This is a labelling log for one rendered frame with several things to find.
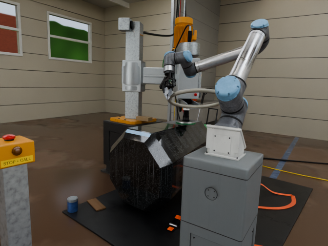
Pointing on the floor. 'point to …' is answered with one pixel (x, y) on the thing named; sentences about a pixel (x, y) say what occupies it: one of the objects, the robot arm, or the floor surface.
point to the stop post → (15, 192)
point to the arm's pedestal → (219, 199)
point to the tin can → (72, 204)
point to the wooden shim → (96, 204)
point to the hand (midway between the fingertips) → (167, 98)
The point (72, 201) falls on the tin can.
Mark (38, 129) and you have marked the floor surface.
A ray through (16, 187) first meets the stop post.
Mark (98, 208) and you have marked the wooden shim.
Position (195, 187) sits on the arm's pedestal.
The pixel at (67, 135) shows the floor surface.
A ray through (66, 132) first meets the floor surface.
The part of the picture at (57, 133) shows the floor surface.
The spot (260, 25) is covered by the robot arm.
